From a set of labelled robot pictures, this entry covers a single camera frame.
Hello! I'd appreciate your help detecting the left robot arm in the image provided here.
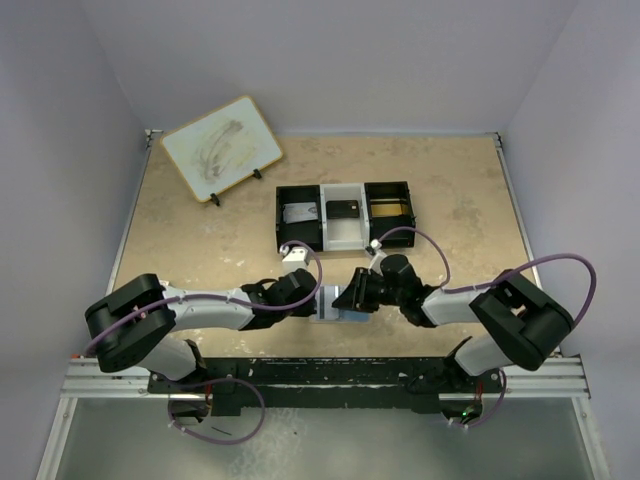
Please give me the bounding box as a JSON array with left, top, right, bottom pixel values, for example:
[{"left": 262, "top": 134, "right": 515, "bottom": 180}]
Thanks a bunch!
[{"left": 85, "top": 268, "right": 319, "bottom": 382}]

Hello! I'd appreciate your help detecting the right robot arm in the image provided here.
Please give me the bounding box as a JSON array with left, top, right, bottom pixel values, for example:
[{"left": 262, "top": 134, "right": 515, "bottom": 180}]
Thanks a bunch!
[{"left": 332, "top": 254, "right": 575, "bottom": 381}]

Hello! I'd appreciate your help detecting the silver cards stack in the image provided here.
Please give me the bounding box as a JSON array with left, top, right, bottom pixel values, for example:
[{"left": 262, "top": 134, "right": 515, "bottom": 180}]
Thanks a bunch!
[{"left": 282, "top": 202, "right": 318, "bottom": 224}]

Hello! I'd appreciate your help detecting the gold card in bin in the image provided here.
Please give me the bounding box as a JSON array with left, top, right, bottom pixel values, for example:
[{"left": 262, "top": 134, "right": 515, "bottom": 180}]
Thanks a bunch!
[{"left": 371, "top": 200, "right": 407, "bottom": 218}]

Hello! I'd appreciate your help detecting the black card in bin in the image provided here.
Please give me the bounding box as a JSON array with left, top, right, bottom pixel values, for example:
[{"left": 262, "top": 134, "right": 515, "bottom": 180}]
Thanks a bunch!
[{"left": 325, "top": 200, "right": 360, "bottom": 220}]

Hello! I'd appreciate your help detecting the left black tray bin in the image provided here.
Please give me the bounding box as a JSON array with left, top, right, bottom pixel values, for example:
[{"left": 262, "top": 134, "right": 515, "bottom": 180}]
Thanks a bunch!
[{"left": 275, "top": 185, "right": 323, "bottom": 251}]

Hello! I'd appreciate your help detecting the black tray bin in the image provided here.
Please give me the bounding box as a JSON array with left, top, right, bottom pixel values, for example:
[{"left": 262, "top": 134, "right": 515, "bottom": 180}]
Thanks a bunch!
[
  {"left": 364, "top": 181, "right": 416, "bottom": 249},
  {"left": 275, "top": 185, "right": 323, "bottom": 251}
]

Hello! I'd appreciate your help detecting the middle white tray bin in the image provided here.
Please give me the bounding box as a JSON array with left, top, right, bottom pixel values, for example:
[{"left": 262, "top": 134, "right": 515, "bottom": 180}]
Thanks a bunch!
[{"left": 319, "top": 183, "right": 370, "bottom": 252}]

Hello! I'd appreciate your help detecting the right black tray bin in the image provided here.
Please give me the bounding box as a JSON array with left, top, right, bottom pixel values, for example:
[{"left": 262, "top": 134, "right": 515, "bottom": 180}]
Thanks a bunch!
[{"left": 364, "top": 181, "right": 416, "bottom": 249}]

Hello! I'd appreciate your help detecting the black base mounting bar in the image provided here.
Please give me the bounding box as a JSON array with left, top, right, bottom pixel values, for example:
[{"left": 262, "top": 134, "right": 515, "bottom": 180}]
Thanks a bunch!
[{"left": 148, "top": 357, "right": 503, "bottom": 416}]

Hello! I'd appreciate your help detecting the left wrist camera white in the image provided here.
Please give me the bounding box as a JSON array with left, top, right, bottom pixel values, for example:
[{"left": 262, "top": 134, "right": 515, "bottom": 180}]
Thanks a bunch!
[{"left": 279, "top": 245, "right": 311, "bottom": 274}]

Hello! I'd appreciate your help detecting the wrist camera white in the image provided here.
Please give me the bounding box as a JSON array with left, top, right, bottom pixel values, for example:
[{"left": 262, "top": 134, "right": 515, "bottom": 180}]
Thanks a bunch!
[
  {"left": 365, "top": 239, "right": 388, "bottom": 275},
  {"left": 279, "top": 245, "right": 311, "bottom": 274}
]

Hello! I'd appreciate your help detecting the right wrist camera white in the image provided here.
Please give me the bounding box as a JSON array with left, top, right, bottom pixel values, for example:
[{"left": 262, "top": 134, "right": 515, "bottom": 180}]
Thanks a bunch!
[{"left": 365, "top": 239, "right": 388, "bottom": 275}]

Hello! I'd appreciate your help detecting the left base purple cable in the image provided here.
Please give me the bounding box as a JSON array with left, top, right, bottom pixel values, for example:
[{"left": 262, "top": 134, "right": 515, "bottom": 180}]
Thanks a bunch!
[{"left": 167, "top": 377, "right": 267, "bottom": 445}]

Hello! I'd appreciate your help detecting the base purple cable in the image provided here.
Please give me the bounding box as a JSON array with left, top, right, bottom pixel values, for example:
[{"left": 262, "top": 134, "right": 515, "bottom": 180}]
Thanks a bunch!
[
  {"left": 167, "top": 377, "right": 267, "bottom": 445},
  {"left": 447, "top": 367, "right": 507, "bottom": 431}
]

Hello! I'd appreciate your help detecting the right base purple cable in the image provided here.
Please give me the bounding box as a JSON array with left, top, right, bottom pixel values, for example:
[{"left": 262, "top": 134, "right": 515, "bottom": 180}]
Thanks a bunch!
[{"left": 447, "top": 367, "right": 507, "bottom": 431}]

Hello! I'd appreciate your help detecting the whiteboard with yellow frame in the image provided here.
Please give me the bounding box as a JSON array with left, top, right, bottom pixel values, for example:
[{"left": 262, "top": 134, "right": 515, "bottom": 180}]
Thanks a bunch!
[{"left": 160, "top": 95, "right": 284, "bottom": 205}]

